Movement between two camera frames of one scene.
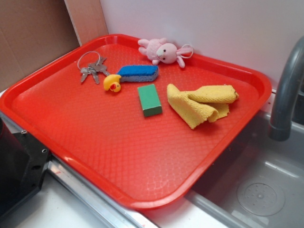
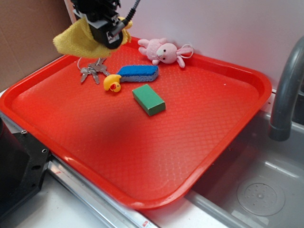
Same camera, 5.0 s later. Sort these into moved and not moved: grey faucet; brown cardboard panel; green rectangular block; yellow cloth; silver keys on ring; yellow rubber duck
Moved: green rectangular block; yellow cloth
Not moved: grey faucet; brown cardboard panel; silver keys on ring; yellow rubber duck
